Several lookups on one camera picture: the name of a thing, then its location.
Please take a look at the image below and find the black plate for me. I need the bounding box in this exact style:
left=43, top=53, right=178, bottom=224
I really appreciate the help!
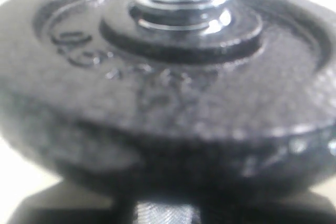
left=1, top=0, right=335, bottom=202

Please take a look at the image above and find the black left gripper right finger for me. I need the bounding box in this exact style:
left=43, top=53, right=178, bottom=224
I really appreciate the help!
left=194, top=187, right=335, bottom=223

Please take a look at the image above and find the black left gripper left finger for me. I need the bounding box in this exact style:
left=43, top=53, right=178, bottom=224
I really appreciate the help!
left=6, top=182, right=136, bottom=224

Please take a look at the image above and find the chrome threaded dumbbell bar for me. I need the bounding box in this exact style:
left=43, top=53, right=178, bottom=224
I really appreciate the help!
left=129, top=0, right=233, bottom=62

